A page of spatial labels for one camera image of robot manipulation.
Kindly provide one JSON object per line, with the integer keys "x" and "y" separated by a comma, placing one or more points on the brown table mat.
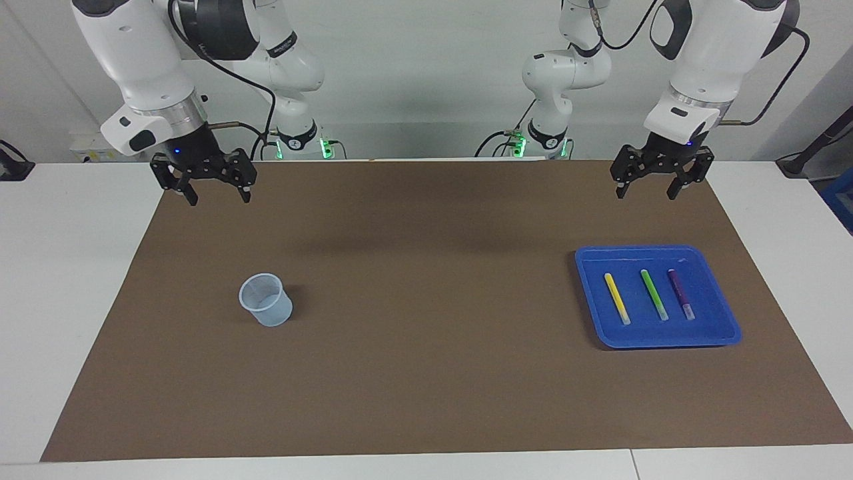
{"x": 426, "y": 333}

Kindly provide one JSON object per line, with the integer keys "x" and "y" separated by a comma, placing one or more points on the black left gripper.
{"x": 660, "y": 156}

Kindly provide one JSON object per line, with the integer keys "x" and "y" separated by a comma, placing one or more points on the blue plastic tray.
{"x": 600, "y": 300}

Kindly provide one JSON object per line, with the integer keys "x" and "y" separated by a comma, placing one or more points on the white power box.
{"x": 86, "y": 150}

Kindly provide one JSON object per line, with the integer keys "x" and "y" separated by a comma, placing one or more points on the green pen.
{"x": 654, "y": 294}

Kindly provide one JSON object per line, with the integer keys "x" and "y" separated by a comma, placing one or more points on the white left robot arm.
{"x": 706, "y": 60}

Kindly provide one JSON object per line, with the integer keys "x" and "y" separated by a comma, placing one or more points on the purple pen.
{"x": 680, "y": 293}

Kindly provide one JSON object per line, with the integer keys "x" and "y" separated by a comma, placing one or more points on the black clamp mount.
{"x": 13, "y": 170}

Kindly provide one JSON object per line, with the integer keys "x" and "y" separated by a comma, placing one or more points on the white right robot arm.
{"x": 133, "y": 53}

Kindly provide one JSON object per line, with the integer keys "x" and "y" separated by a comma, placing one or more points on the translucent plastic cup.
{"x": 266, "y": 310}

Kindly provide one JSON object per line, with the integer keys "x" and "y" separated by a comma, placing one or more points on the black angled stand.
{"x": 793, "y": 163}

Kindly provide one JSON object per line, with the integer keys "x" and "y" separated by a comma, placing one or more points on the yellow pen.
{"x": 617, "y": 298}

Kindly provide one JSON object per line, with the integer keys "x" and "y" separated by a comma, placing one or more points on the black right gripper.
{"x": 196, "y": 160}

